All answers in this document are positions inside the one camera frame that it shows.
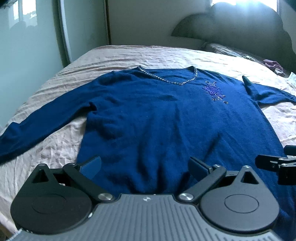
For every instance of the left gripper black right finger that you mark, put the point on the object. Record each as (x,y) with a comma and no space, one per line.
(207,179)

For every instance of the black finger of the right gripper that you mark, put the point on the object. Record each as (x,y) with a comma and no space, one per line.
(273,163)

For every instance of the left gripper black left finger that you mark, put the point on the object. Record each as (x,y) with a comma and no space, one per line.
(82,175)

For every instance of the dark blue knit sweater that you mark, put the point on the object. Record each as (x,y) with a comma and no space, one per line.
(145,124)

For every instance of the white patterned cloth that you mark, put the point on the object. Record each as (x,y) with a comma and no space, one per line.
(292,79)

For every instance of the purple cloth item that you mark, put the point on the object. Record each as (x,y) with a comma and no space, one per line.
(275,67)

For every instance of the patterned pillow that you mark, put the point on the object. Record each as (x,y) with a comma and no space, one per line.
(226,50)

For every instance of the dark upholstered headboard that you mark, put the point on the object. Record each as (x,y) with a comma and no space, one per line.
(253,28)

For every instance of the glass sliding wardrobe door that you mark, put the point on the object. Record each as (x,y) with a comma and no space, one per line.
(40,38)

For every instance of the bright window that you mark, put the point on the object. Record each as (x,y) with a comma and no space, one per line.
(273,4)

